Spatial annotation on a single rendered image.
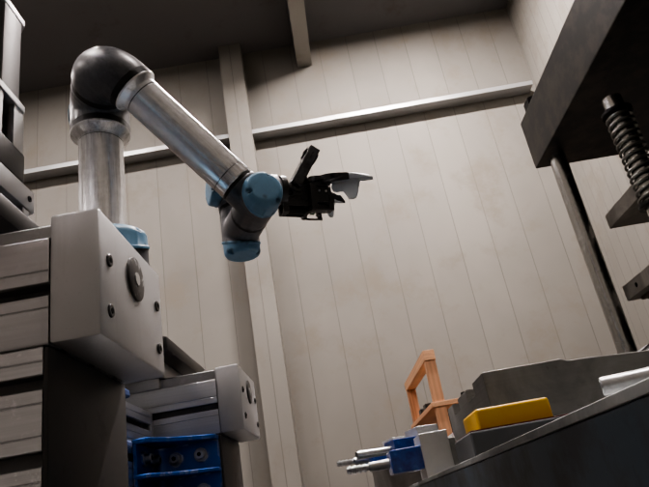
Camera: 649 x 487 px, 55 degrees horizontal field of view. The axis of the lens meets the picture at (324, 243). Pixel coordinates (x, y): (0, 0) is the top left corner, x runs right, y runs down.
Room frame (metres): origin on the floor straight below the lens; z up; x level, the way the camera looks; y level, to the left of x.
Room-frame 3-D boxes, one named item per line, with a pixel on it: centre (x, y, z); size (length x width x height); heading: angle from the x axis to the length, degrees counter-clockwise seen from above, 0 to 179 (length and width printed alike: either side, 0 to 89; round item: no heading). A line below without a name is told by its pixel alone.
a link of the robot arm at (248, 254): (1.15, 0.16, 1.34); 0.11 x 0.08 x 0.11; 26
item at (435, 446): (0.85, -0.04, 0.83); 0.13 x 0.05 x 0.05; 94
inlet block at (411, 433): (1.02, -0.05, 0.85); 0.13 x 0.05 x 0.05; 109
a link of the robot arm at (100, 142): (1.05, 0.41, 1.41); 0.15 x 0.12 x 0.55; 26
